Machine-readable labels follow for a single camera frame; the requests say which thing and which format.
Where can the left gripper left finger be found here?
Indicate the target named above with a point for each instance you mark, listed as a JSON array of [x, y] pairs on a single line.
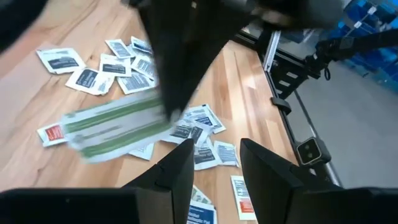
[[140, 205]]

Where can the small black camera box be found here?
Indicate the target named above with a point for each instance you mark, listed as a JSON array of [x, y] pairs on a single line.
[[309, 151]]

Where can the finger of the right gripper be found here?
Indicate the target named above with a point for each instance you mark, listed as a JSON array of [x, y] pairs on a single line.
[[168, 37], [211, 31]]

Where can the dark antiseptic towelette packet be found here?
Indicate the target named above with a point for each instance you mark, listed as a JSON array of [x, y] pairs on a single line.
[[144, 66], [60, 60], [141, 45], [205, 154]]

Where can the black floor stand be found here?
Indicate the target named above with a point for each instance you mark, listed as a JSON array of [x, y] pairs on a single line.
[[357, 45]]

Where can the blue bin storage shelf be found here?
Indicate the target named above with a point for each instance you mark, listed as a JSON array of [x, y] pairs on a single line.
[[385, 68]]

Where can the white printed sachet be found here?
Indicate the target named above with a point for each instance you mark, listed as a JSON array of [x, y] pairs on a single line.
[[227, 153], [90, 81], [135, 83]]

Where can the green-striped bandage wrapper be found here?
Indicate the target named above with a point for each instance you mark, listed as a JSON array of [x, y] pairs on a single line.
[[199, 194], [118, 127]]

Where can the red-label ointment packet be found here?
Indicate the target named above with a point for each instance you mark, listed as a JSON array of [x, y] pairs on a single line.
[[52, 134], [244, 199]]

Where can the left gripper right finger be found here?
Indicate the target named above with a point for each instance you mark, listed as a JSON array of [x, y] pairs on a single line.
[[280, 202]]

